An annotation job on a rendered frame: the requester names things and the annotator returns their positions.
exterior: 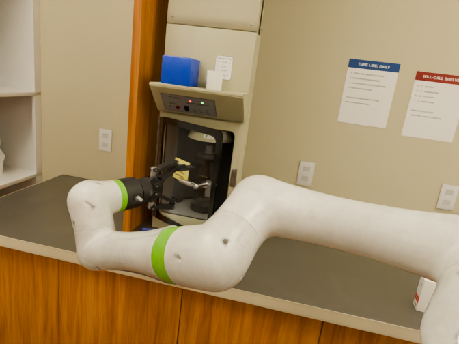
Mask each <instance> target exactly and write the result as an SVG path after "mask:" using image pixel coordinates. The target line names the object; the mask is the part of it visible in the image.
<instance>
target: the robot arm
mask: <svg viewBox="0 0 459 344"><path fill-rule="evenodd" d="M178 163H179V161H177V160H174V159H171V160H169V161H167V162H164V163H162V164H160V165H157V166H155V167H150V170H151V173H150V175H149V176H148V177H143V178H139V179H136V178H135V177H125V178H120V179H116V180H107V181H95V180H85V181H82V182H79V183H78V184H76V185H75V186H73V187H72V189H71V190H70V192H69V193H68V196H67V207H68V211H69V214H70V218H71V221H72V226H73V229H74V236H75V243H76V256H77V259H78V260H79V262H80V264H81V265H82V266H83V267H84V268H87V269H88V270H92V271H101V270H118V271H125V272H132V273H135V274H140V275H144V276H148V277H150V278H154V279H156V280H159V281H162V282H164V283H167V284H172V285H173V284H174V285H179V286H182V287H188V288H191V289H197V290H201V291H208V292H222V291H227V290H228V289H231V288H233V287H234V286H236V285H237V284H238V283H239V282H240V281H241V280H242V278H243V277H244V275H245V273H246V271H247V269H248V268H249V266H250V264H251V262H252V260H253V258H254V256H255V254H256V253H257V251H258V249H259V247H260V246H261V245H262V244H263V242H264V241H265V240H266V239H268V238H271V237H280V238H287V239H291V240H298V241H302V242H308V243H311V244H317V245H320V246H325V247H328V248H333V249H336V250H341V251H344V252H347V253H351V254H354V255H358V256H361V257H365V258H368V259H371V260H374V261H378V262H381V263H384V264H387V265H389V266H393V267H395V268H399V269H401V270H404V271H407V272H410V273H412V274H416V275H417V276H421V277H423V278H426V279H428V280H431V281H434V282H436V288H435V290H434V293H433V294H432V297H431V298H430V301H429V303H428V306H427V308H426V309H425V312H424V314H423V317H422V320H421V325H420V339H421V344H459V215H456V214H442V213H436V212H424V211H418V210H408V209H403V208H398V207H389V206H384V205H377V204H373V203H366V202H362V201H355V200H352V199H345V198H342V197H336V196H333V195H328V194H324V193H321V192H316V191H313V190H309V189H306V188H301V187H299V186H295V185H292V184H289V183H285V182H282V181H280V180H276V179H274V178H271V177H269V176H265V175H252V176H250V177H247V178H245V179H244V180H242V181H241V182H239V183H238V184H237V185H236V187H235V188H234V189H233V191H232V193H231V194H230V195H229V197H228V198H227V199H226V200H225V202H224V203H223V204H222V206H221V207H220V208H219V209H218V210H217V211H216V212H215V213H214V214H213V215H212V216H211V217H210V218H209V219H208V220H207V221H206V222H205V223H204V224H202V225H186V226H179V227H178V226H175V225H170V226H168V227H163V228H159V229H153V230H148V231H135V232H123V231H116V230H115V224H114V219H113V214H114V213H117V212H122V211H125V210H130V209H134V208H137V207H139V206H140V205H141V204H142V203H147V202H148V205H147V208H148V209H150V210H152V211H153V210H156V209H164V210H173V209H174V208H175V207H174V205H175V204H176V203H179V202H182V200H183V199H187V198H190V197H192V195H191V194H189V193H187V192H186V193H182V194H179V195H173V196H171V198H169V197H166V196H165V195H162V194H161V193H162V185H163V183H164V182H165V180H166V179H167V178H168V177H170V176H171V175H172V174H174V173H175V172H176V171H179V172H181V171H188V170H193V169H195V167H193V166H191V165H185V164H178ZM164 170H165V171H164ZM161 171H164V172H162V173H161V174H160V175H157V176H156V177H155V175H156V174H157V173H158V172H161ZM157 197H159V198H161V199H164V200H166V201H169V204H167V203H154V202H153V201H154V200H155V199H156V198H157Z"/></svg>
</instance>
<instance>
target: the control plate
mask: <svg viewBox="0 0 459 344"><path fill-rule="evenodd" d="M160 94H161V98H162V101H163V104H164V107H165V110H170V111H179V112H183V113H192V114H198V115H206V116H211V117H217V112H216V106H215V101H214V100H209V99H203V98H194V97H188V96H179V95H174V94H164V93H160ZM189 100H191V101H192V102H189ZM201 102H203V104H201ZM168 105H171V107H169V106H168ZM176 106H179V107H180V108H179V109H177V108H176ZM184 106H188V107H189V111H185V110H184ZM193 109H195V110H193ZM200 109H201V110H202V111H200ZM207 110H208V111H209V112H207Z"/></svg>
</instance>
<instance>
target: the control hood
mask: <svg viewBox="0 0 459 344"><path fill-rule="evenodd" d="M149 85H150V89H151V91H152V95H153V97H154V100H155V103H156V106H157V109H158V110H160V111H169V112H173V113H182V114H187V115H196V116H201V117H209V118H215V119H223V120H228V121H237V122H242V123H243V122H245V117H246V112H247V102H248V97H249V94H246V93H240V92H235V91H225V90H221V91H219V90H213V89H206V88H205V87H186V86H181V85H171V84H165V83H161V82H150V83H149ZM160 93H164V94H174V95H179V96H188V97H194V98H203V99H209V100H214V101H215V106H216V112H217V117H211V116H206V115H198V114H192V113H183V112H179V111H170V110H165V107H164V104H163V101H162V98H161V94H160Z"/></svg>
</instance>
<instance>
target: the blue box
mask: <svg viewBox="0 0 459 344"><path fill-rule="evenodd" d="M199 64H200V60H197V59H192V58H187V57H176V56H170V55H163V62H162V72H161V83H165V84H171V85H181V86H186V87H197V85H198V78H199Z"/></svg>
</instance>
